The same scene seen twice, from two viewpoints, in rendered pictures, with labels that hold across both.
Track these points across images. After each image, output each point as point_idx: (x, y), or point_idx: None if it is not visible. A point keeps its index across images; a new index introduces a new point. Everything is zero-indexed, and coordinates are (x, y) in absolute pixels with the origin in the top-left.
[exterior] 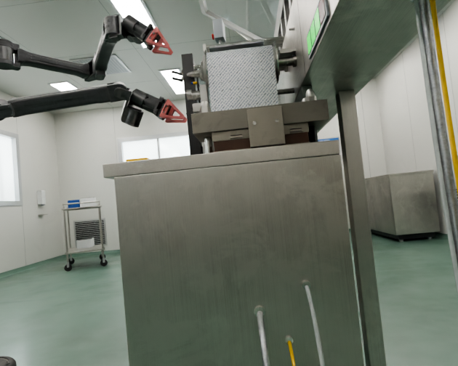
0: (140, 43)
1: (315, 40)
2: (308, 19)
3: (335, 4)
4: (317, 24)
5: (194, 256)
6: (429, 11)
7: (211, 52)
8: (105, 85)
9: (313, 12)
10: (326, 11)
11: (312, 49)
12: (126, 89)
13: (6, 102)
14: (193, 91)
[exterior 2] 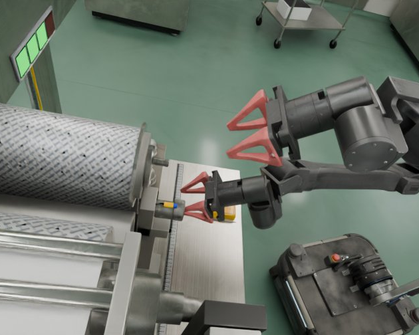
0: (353, 170)
1: (38, 54)
2: (10, 34)
3: (60, 22)
4: (42, 38)
5: None
6: None
7: (132, 127)
8: (299, 161)
9: (26, 26)
10: (55, 27)
11: (30, 66)
12: (267, 165)
13: (404, 175)
14: (171, 201)
